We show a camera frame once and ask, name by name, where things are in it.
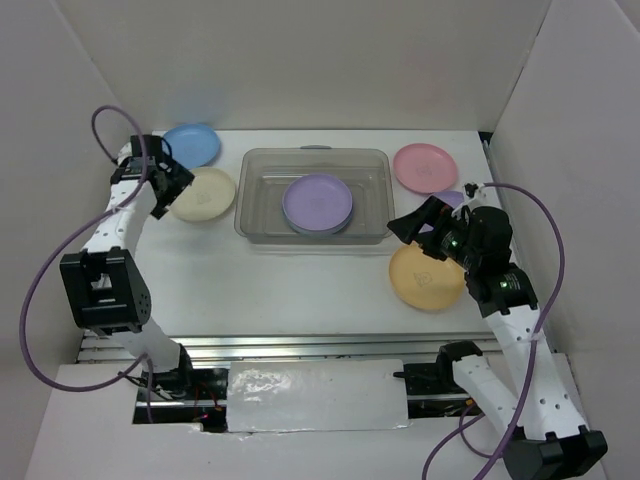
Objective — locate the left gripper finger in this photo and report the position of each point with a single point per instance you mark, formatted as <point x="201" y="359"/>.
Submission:
<point x="173" y="177"/>
<point x="164" y="198"/>

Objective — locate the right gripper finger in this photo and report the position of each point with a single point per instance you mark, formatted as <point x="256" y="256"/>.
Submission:
<point x="408" y="227"/>
<point x="430" y="245"/>

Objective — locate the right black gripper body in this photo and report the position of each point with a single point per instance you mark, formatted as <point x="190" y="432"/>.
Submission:
<point x="467" y="254"/>

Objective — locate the purple plastic plate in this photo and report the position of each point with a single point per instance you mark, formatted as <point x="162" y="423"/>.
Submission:
<point x="317" y="203"/>
<point x="451" y="197"/>

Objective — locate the white watermelon pattern plate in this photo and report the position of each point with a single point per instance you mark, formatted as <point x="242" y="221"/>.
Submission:
<point x="345" y="225"/>

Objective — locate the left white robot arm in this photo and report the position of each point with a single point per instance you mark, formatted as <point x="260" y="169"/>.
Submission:
<point x="106" y="290"/>

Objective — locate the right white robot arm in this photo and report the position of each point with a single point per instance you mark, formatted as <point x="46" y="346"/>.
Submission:
<point x="544" y="436"/>

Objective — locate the clear plastic bin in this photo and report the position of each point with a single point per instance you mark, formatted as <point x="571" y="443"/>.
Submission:
<point x="267" y="172"/>

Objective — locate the orange plastic plate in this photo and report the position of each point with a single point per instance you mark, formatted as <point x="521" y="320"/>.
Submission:
<point x="423" y="282"/>

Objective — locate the blue plastic plate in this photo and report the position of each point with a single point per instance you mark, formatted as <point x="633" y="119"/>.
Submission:
<point x="193" y="145"/>

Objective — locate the pink plastic plate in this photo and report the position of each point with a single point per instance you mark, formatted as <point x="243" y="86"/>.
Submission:
<point x="424" y="168"/>

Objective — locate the cream plastic plate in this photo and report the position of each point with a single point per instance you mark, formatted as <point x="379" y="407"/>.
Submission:
<point x="210" y="195"/>

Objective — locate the white front cover panel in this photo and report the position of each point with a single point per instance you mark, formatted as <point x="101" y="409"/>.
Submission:
<point x="327" y="395"/>

